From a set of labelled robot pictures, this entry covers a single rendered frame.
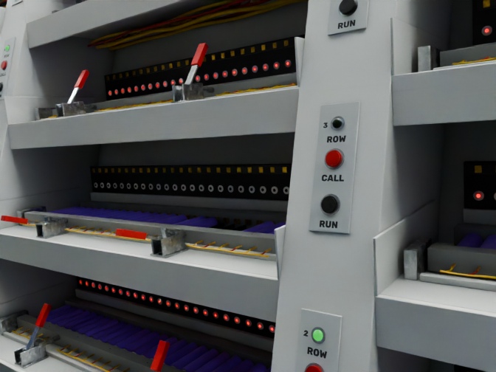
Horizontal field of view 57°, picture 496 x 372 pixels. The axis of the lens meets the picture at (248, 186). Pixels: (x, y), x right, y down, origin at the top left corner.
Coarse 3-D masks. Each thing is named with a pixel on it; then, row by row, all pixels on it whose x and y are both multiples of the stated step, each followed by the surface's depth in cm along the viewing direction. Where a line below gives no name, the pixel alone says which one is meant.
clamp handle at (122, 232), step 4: (116, 232) 51; (120, 232) 50; (124, 232) 50; (128, 232) 51; (132, 232) 51; (136, 232) 52; (140, 232) 52; (144, 232) 53; (164, 232) 56; (124, 236) 50; (128, 236) 51; (132, 236) 51; (136, 236) 52; (140, 236) 52; (144, 236) 53; (148, 236) 53; (152, 236) 54; (156, 236) 54; (164, 236) 56; (160, 240) 55
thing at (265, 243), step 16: (32, 224) 78; (80, 224) 72; (96, 224) 70; (112, 224) 67; (128, 224) 65; (144, 224) 63; (160, 224) 63; (144, 240) 61; (192, 240) 58; (208, 240) 56; (224, 240) 55; (240, 240) 53; (256, 240) 52; (272, 240) 50
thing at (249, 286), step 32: (64, 192) 91; (0, 224) 81; (0, 256) 78; (32, 256) 72; (64, 256) 66; (96, 256) 61; (128, 256) 57; (192, 256) 54; (224, 256) 53; (128, 288) 58; (160, 288) 54; (192, 288) 51; (224, 288) 48; (256, 288) 46
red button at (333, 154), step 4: (328, 152) 42; (332, 152) 42; (336, 152) 42; (328, 156) 42; (332, 156) 42; (336, 156) 42; (340, 156) 42; (328, 160) 42; (332, 160) 42; (336, 160) 42; (340, 160) 42; (328, 164) 42; (332, 164) 42; (336, 164) 42
